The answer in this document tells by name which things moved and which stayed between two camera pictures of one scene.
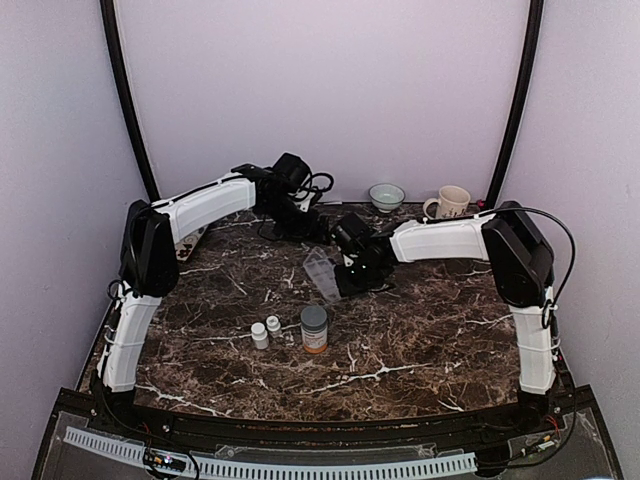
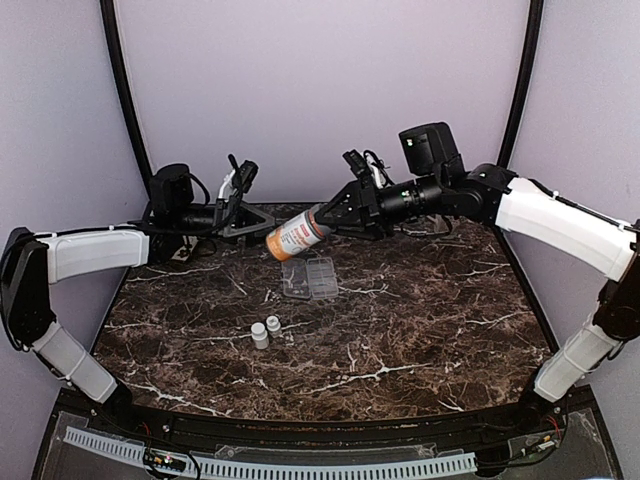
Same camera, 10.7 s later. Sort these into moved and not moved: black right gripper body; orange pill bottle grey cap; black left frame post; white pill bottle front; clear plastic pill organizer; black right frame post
Moved: orange pill bottle grey cap; clear plastic pill organizer; black right gripper body
Not moved: black left frame post; white pill bottle front; black right frame post
